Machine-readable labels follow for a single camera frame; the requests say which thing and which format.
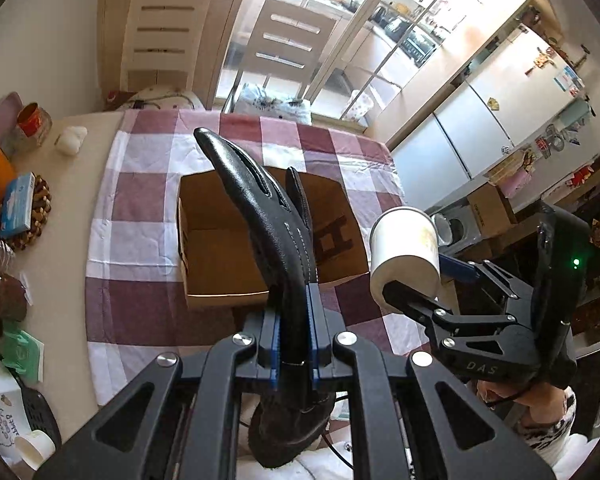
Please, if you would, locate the blue tissue pack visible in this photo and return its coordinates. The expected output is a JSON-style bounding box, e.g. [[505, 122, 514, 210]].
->
[[0, 172, 35, 240]]

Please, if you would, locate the red lid sauce jar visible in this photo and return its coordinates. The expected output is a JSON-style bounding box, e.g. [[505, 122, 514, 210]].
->
[[0, 273, 29, 322]]

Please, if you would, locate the person right hand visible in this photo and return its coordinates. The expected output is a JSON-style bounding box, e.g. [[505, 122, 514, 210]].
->
[[477, 380, 567, 428]]

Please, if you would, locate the white crumpled tissue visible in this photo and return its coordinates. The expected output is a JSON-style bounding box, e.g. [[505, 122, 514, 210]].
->
[[55, 126, 88, 157]]

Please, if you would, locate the woven wicker coaster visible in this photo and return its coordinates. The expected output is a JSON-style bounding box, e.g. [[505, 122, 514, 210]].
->
[[2, 172, 52, 252]]

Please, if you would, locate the white cartoon electric kettle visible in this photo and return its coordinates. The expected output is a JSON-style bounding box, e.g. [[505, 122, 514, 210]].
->
[[0, 361, 31, 466]]

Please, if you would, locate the checkered purple white tablecloth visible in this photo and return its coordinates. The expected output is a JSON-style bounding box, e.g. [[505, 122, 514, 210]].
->
[[85, 108, 403, 404]]

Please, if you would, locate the black leather glove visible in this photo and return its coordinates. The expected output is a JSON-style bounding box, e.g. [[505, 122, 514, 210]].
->
[[194, 128, 335, 468]]

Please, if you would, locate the green plastic clip holder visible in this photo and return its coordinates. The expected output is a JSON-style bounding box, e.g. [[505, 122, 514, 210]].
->
[[0, 322, 44, 384]]

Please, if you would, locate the wooden slatted chair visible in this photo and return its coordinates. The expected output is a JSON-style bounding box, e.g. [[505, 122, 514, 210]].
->
[[120, 0, 211, 91], [222, 0, 336, 113]]

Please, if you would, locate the pink container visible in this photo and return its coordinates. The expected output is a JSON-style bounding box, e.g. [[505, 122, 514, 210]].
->
[[0, 91, 23, 145]]

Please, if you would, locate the red cup in glass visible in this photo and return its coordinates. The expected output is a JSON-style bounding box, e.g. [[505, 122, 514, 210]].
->
[[17, 102, 53, 150]]

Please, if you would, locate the brown cardboard box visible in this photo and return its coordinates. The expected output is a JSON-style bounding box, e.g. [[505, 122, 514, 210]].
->
[[175, 164, 372, 310]]

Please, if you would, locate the white printed clothing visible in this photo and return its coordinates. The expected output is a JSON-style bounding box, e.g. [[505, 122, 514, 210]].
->
[[515, 387, 577, 466]]

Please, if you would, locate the small white paper cup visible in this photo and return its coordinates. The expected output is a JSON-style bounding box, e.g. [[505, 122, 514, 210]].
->
[[15, 429, 56, 471]]

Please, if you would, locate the white refrigerator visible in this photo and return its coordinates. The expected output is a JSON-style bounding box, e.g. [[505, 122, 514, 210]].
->
[[392, 25, 585, 210]]

